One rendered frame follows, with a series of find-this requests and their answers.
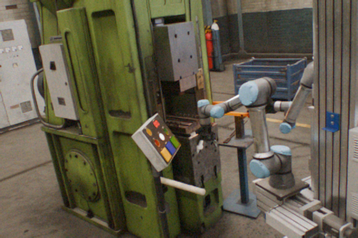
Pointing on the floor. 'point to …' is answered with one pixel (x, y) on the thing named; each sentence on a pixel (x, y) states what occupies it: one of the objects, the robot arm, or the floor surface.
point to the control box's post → (160, 201)
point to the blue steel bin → (278, 70)
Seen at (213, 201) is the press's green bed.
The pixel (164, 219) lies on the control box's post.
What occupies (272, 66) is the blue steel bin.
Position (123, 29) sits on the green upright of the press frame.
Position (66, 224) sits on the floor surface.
